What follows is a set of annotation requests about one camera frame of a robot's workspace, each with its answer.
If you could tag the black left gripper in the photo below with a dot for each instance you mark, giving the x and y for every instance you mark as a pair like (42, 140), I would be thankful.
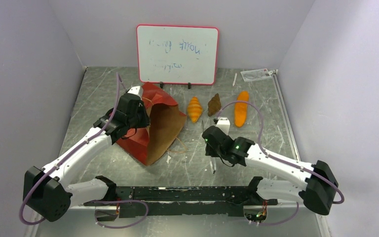
(145, 120)

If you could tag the pink framed whiteboard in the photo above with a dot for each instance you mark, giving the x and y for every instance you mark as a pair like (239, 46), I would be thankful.
(174, 54)

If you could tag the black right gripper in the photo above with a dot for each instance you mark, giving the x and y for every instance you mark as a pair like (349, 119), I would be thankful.
(211, 138)

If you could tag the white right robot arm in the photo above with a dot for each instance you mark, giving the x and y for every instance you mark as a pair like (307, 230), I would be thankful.
(313, 185)

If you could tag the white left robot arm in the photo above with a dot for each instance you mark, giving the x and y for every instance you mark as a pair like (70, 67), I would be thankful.
(49, 191)

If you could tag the white marker pen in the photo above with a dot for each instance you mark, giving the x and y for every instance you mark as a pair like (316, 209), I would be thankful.
(234, 80)

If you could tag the orange striped fake croissant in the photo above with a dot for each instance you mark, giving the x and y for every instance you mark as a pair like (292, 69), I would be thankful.
(194, 109)

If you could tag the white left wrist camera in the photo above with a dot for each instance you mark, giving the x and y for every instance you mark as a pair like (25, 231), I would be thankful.
(136, 90)

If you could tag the brown fake bread roll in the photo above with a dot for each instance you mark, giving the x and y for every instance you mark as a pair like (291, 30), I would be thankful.
(214, 105)

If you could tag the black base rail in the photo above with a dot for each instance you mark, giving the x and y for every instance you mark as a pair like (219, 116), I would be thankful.
(169, 201)

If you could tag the orange fake bread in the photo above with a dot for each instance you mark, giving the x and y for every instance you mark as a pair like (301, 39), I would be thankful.
(240, 109)

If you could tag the red paper bag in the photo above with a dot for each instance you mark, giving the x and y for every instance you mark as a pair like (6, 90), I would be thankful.
(147, 145)

